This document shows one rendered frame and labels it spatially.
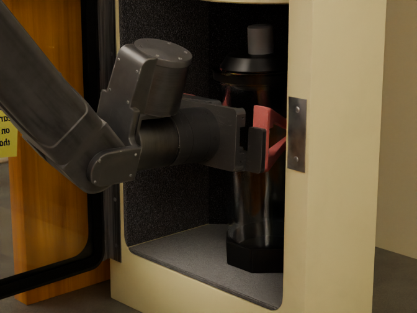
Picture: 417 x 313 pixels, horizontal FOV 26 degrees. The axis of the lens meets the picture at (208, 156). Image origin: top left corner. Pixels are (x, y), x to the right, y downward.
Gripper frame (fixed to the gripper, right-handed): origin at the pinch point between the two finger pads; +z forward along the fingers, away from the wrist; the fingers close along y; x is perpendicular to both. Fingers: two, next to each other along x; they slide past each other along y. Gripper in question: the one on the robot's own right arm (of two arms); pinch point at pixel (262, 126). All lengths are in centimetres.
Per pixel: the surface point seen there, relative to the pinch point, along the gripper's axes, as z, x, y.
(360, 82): -1.5, -6.5, -14.5
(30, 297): -15.8, 23.1, 23.0
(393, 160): 35.0, 8.9, 6.8
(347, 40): -4.2, -10.7, -14.6
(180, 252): -4.0, 16.0, 8.7
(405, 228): 35.5, 18.6, 4.2
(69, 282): -10.1, 22.4, 23.0
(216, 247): 0.3, 15.8, 7.0
